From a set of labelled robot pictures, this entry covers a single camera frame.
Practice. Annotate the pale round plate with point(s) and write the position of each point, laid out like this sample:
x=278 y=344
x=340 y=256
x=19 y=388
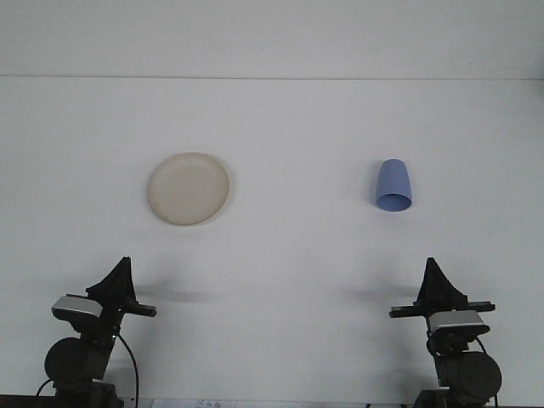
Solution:
x=187 y=189

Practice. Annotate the pale blue cup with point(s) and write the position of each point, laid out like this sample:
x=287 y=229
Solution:
x=393 y=183

